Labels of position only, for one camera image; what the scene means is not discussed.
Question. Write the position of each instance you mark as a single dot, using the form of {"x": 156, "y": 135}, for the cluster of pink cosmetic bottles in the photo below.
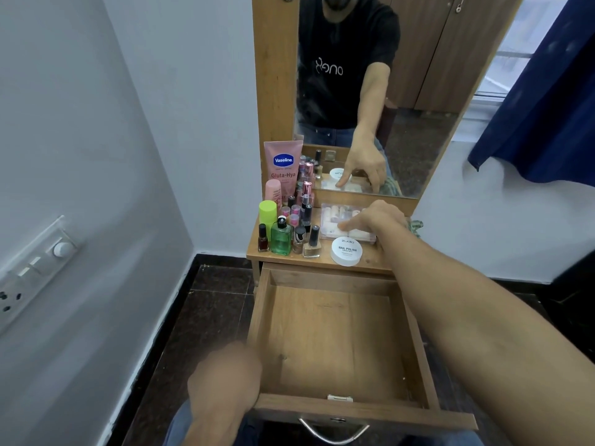
{"x": 304, "y": 199}

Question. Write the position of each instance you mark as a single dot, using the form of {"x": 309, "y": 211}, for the person's right thumb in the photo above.
{"x": 351, "y": 223}

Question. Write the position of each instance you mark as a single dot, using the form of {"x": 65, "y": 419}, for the blue curtain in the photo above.
{"x": 544, "y": 111}

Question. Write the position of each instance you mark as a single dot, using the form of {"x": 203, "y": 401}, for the person's right forearm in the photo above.
{"x": 488, "y": 329}

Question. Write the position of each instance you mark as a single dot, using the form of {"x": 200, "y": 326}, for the dark red nail polish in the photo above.
{"x": 263, "y": 241}

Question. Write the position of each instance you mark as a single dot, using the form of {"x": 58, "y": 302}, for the person's left forearm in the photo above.
{"x": 214, "y": 429}

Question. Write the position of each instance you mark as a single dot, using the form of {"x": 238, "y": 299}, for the wooden dressing table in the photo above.
{"x": 276, "y": 64}

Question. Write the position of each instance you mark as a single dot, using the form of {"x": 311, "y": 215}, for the green patterned cloth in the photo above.
{"x": 416, "y": 227}

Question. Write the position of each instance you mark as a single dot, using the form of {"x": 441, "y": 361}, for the clear plastic box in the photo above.
{"x": 334, "y": 213}

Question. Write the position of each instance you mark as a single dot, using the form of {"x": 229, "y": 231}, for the pink lotion tube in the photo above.
{"x": 283, "y": 167}

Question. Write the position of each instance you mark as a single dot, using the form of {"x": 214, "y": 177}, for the white round jar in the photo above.
{"x": 346, "y": 253}

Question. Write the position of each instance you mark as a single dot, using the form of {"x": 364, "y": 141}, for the person's right hand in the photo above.
{"x": 388, "y": 218}

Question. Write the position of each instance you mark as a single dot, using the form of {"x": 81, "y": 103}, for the person's left hand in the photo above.
{"x": 223, "y": 378}

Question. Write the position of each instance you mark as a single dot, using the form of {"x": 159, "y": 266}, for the mirror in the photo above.
{"x": 432, "y": 64}

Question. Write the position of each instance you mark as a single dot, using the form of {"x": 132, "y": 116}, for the white wall switch panel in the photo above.
{"x": 32, "y": 274}

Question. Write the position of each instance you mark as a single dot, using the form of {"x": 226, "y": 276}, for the beige nail polish bottle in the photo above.
{"x": 312, "y": 248}

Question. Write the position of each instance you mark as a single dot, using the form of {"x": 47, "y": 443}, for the lime green capped bottle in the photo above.
{"x": 267, "y": 213}

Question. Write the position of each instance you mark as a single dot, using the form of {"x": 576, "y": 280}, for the green glass bottle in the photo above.
{"x": 280, "y": 241}

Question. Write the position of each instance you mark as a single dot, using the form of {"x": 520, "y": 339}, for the small brown nail polish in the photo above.
{"x": 299, "y": 241}

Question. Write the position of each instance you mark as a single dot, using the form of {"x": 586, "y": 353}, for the window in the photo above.
{"x": 534, "y": 27}

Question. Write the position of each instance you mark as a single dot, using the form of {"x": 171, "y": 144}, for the wooden drawer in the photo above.
{"x": 334, "y": 339}

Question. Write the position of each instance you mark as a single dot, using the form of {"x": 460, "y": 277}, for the small pink bottle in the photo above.
{"x": 273, "y": 191}

